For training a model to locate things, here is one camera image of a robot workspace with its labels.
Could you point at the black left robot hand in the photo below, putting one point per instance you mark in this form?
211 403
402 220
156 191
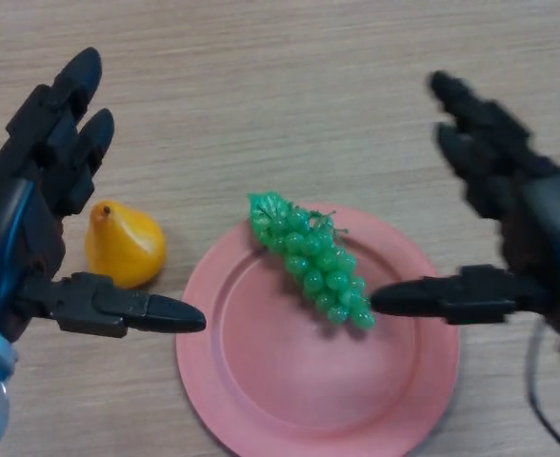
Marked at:
15 209

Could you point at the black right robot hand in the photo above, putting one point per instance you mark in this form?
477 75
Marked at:
537 200

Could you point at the green grapes bunch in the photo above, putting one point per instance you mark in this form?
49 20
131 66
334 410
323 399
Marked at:
315 266

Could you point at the pink round plate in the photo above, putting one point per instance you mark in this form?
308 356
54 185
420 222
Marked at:
308 376

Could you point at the yellow pear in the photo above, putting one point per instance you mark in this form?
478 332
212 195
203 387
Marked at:
125 247

